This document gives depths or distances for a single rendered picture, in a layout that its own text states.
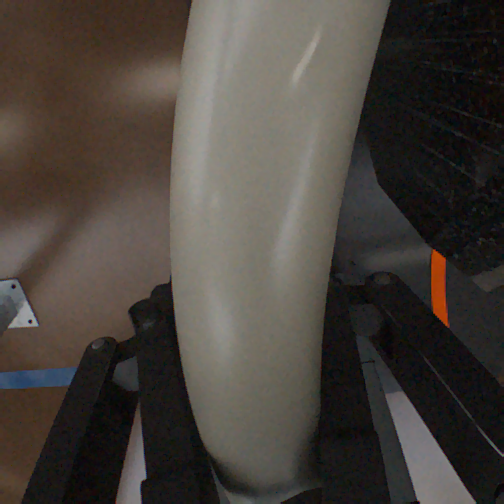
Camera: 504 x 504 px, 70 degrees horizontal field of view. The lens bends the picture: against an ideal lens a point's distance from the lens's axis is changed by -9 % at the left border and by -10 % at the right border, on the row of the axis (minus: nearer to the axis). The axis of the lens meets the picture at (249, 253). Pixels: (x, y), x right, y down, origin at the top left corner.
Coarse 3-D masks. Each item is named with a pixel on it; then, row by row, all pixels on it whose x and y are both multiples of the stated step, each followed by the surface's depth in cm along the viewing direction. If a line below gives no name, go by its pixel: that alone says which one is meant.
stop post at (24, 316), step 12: (0, 288) 126; (12, 288) 125; (0, 300) 125; (12, 300) 128; (24, 300) 128; (0, 312) 121; (12, 312) 127; (24, 312) 130; (0, 324) 120; (12, 324) 133; (24, 324) 133; (36, 324) 133; (0, 336) 119
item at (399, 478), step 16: (368, 352) 88; (368, 368) 84; (368, 384) 80; (384, 400) 76; (384, 416) 72; (384, 432) 69; (384, 448) 66; (400, 448) 65; (384, 464) 63; (400, 464) 63; (400, 480) 60; (224, 496) 64; (400, 496) 57; (416, 496) 57
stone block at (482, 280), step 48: (432, 0) 38; (480, 0) 29; (384, 48) 59; (432, 48) 41; (480, 48) 31; (384, 96) 64; (432, 96) 45; (480, 96) 33; (384, 144) 70; (432, 144) 48; (480, 144) 35; (432, 192) 50; (480, 192) 38; (432, 240) 53; (480, 240) 45
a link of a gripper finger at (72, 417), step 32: (96, 352) 13; (96, 384) 11; (64, 416) 10; (96, 416) 10; (128, 416) 12; (64, 448) 9; (96, 448) 10; (32, 480) 8; (64, 480) 8; (96, 480) 9
